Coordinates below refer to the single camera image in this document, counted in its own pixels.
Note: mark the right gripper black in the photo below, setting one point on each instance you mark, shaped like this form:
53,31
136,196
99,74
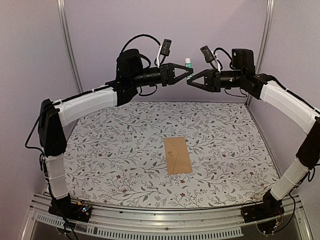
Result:
212,80

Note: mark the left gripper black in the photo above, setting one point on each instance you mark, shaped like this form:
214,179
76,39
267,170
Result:
167,80

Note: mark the green white glue stick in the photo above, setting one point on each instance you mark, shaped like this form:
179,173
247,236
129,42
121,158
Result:
188,64

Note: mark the brown kraft envelope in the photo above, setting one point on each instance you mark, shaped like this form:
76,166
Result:
177,156

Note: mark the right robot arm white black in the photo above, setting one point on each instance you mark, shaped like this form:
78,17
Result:
268,89

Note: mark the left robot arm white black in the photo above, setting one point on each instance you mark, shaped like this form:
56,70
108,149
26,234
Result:
54,116

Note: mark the floral patterned table mat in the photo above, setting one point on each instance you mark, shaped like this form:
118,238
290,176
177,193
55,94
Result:
117,156

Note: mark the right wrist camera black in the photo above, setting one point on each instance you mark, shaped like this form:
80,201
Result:
207,53

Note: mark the right aluminium frame post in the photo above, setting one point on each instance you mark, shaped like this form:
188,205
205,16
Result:
270,6

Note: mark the aluminium frame post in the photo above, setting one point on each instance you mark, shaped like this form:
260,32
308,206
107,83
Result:
270,6
61,7

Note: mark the left aluminium frame post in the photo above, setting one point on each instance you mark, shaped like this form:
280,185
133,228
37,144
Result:
61,7

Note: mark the aluminium front rail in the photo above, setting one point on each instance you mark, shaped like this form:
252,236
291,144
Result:
116,222

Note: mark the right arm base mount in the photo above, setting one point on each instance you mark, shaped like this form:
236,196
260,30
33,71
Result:
261,211

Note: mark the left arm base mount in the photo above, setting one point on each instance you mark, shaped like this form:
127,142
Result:
71,211

